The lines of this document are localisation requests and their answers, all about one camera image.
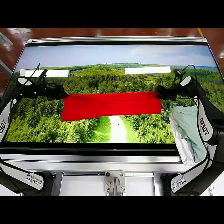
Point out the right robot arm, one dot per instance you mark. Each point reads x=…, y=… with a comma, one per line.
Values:
x=208, y=133

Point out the silver frame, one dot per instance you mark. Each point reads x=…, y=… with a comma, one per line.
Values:
x=100, y=164

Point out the red T-shirt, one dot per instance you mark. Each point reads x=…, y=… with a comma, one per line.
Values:
x=110, y=106

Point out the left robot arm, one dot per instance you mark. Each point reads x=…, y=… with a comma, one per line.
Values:
x=30, y=90

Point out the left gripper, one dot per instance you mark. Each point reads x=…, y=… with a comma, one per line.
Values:
x=59, y=92

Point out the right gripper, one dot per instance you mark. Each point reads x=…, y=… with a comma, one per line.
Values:
x=165, y=92

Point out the pale green garment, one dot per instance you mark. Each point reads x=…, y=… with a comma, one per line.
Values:
x=188, y=133

